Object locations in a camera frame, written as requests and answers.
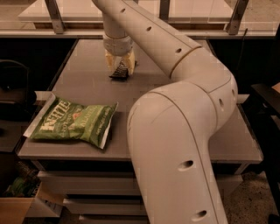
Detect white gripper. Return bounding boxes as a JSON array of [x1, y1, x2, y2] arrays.
[[103, 34, 136, 75]]

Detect grey drawer cabinet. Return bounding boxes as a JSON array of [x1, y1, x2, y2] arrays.
[[16, 38, 264, 224]]

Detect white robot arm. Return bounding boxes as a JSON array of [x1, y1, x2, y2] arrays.
[[92, 0, 238, 224]]

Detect black chair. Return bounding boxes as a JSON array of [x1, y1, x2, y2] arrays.
[[0, 59, 37, 122]]

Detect right metal shelf bracket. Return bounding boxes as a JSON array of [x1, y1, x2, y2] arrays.
[[226, 0, 249, 35]]

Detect metal shelf bracket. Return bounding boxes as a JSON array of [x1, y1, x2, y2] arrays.
[[159, 0, 170, 22], [45, 0, 65, 34], [226, 0, 249, 35]]

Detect cardboard box with snacks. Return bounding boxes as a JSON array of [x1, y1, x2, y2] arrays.
[[0, 161, 63, 224]]

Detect middle metal shelf bracket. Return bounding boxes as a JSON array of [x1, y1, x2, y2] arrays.
[[159, 0, 170, 22]]

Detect black rxbar chocolate bar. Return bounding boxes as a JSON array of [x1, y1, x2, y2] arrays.
[[110, 61, 129, 80]]

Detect green jalapeno chip bag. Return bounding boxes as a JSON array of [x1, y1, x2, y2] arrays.
[[24, 94, 118, 149]]

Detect left metal shelf bracket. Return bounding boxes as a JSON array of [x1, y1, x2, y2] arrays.
[[45, 0, 65, 34]]

